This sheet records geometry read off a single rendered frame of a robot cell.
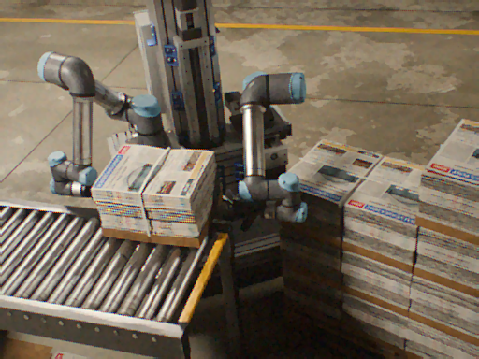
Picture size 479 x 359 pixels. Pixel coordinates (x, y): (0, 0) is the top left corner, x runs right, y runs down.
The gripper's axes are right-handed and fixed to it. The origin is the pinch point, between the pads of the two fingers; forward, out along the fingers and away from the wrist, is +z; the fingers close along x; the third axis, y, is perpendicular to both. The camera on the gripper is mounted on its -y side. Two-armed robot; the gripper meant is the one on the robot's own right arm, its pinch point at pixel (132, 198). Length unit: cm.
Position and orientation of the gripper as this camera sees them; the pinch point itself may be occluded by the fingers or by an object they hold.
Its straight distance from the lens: 251.6
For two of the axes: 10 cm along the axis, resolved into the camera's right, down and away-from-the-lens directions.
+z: 9.6, 1.0, -2.8
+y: -0.8, -8.1, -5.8
